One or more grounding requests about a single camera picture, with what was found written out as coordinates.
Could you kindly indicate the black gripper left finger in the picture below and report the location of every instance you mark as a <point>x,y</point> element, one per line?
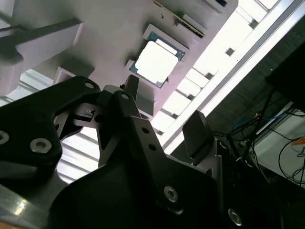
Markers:
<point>35,124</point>

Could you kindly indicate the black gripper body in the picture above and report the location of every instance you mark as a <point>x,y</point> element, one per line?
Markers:
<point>119,202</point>

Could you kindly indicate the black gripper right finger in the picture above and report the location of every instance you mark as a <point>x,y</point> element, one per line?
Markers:
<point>196,133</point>

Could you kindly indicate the silver square CPU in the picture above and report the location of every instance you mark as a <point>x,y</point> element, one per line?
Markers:
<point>157,62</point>

